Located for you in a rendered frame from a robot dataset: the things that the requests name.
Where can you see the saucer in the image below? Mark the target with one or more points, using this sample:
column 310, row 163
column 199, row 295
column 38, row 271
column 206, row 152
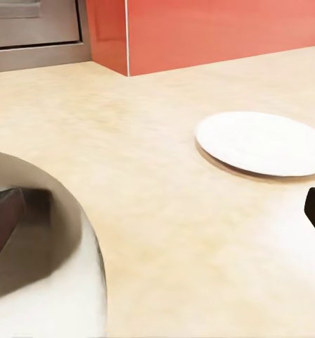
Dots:
column 260, row 142

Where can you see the fixed window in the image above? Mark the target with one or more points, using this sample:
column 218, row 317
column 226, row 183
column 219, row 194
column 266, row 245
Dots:
column 42, row 33

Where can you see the countertop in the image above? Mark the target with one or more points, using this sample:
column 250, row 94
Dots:
column 193, row 247
column 291, row 72

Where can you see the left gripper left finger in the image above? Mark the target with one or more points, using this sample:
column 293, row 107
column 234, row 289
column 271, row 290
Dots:
column 11, row 212

